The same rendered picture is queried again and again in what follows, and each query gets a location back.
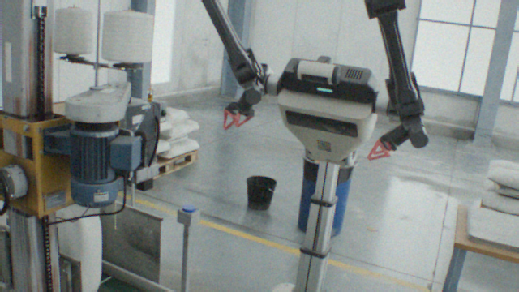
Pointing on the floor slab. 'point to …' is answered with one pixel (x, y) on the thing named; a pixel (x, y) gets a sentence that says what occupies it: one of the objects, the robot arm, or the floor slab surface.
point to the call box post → (186, 258)
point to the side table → (461, 244)
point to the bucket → (260, 191)
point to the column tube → (25, 68)
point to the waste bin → (315, 193)
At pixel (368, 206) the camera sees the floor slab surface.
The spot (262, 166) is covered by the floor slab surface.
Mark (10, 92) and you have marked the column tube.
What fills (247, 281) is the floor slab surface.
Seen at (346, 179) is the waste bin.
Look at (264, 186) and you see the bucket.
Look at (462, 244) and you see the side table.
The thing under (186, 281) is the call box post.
